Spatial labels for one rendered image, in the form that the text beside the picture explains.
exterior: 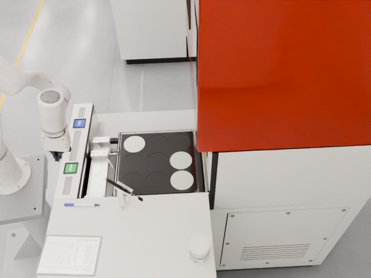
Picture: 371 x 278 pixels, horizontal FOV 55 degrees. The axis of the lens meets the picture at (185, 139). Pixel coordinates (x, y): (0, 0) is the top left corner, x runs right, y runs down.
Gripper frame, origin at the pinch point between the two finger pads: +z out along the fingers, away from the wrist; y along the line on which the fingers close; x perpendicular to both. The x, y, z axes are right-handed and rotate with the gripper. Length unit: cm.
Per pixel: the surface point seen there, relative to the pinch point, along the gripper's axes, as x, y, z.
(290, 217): 11, -103, 20
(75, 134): -24.8, -2.7, 15.7
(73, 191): 6.7, -6.2, 14.6
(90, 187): -0.2, -12.1, 21.5
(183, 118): -45, -55, 18
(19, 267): 0, 31, 119
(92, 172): -8.1, -12.2, 21.5
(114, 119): -46, -19, 26
